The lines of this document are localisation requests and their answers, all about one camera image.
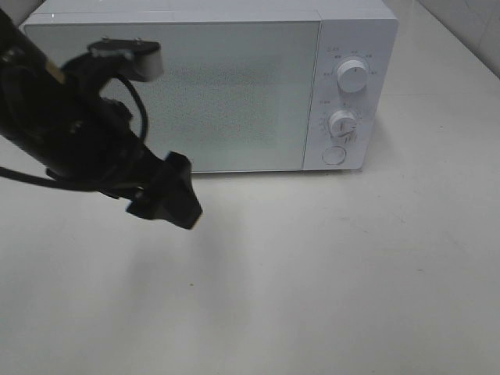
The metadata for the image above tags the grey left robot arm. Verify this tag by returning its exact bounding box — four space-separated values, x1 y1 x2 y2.
1 14 202 230

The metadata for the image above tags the upper white power knob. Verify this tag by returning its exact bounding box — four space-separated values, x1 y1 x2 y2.
336 56 369 94

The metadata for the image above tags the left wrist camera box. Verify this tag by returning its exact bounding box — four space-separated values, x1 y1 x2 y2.
87 38 163 82

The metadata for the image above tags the white microwave oven body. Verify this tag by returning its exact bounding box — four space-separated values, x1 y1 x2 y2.
21 1 398 172

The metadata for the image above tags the white timer knob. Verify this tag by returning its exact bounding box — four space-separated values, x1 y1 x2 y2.
327 109 358 138

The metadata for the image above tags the white microwave door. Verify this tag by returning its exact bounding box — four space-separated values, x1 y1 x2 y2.
25 22 319 172

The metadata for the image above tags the round white door button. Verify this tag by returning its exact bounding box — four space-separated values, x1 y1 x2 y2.
322 146 347 166

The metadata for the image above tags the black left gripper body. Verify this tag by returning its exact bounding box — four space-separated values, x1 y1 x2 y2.
39 52 156 198

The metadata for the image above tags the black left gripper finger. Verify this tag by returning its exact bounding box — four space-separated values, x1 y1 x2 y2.
127 152 202 230

